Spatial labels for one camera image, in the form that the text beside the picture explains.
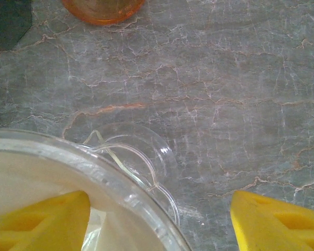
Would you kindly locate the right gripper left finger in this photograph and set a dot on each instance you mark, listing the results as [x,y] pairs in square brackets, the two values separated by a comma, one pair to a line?
[36,225]

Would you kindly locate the orange transparent plastic dripper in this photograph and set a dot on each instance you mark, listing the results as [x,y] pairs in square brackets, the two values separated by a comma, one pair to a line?
[102,13]

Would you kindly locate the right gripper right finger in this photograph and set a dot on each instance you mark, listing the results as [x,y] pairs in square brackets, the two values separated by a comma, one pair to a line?
[277,230]

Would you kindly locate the dark green plastic dripper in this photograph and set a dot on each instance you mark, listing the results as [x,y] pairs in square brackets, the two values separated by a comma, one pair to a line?
[5,23]

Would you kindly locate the clear plastic flower-base dripper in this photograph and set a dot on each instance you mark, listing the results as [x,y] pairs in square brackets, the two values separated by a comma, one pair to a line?
[112,180]

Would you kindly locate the white paper coffee filter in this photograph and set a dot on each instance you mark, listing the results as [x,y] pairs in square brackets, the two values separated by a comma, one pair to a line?
[42,172]

